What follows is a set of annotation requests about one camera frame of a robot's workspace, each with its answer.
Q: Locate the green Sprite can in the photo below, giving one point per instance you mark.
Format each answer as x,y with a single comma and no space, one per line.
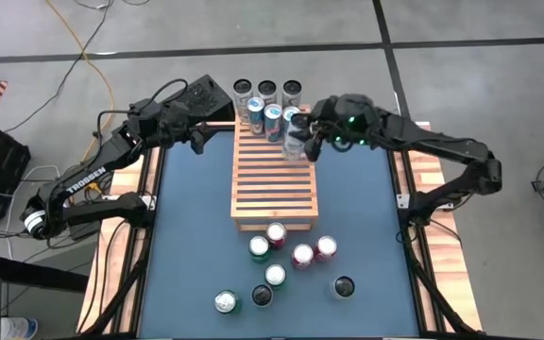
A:
259,245
275,274
226,301

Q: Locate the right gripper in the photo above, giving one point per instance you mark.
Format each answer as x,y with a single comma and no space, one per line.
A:
331,120

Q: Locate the white orange Celsius can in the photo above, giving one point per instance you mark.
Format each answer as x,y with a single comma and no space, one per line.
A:
292,87
267,87
242,87

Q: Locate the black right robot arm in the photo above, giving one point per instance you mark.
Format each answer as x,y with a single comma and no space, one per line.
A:
442,141

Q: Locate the white and blue container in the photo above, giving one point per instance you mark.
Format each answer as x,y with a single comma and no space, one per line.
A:
19,329

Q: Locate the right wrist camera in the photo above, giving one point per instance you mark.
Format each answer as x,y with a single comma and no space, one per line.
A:
312,150

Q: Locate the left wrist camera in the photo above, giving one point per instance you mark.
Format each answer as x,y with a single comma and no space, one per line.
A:
198,141

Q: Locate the black floor beam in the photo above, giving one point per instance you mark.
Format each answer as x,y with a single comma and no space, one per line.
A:
31,273

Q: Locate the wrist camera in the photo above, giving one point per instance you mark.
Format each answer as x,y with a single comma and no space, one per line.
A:
312,150
198,141

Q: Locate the white blue Celsius can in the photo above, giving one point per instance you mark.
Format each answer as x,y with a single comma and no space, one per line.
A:
293,144
262,295
344,286

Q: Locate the slatted bamboo shelf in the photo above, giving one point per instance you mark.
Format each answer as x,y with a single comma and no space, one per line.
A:
272,213

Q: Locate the silver aluminium bracket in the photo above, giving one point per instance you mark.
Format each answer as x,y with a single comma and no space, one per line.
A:
402,200
150,202

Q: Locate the black plastic crate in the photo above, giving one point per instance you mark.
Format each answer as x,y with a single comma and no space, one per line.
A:
3,165

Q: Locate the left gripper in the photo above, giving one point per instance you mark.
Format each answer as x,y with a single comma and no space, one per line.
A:
177,120

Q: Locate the black metal table frame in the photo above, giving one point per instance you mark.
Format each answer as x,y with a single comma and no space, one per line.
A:
140,283

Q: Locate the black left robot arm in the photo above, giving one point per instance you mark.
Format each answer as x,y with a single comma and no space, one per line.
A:
88,172

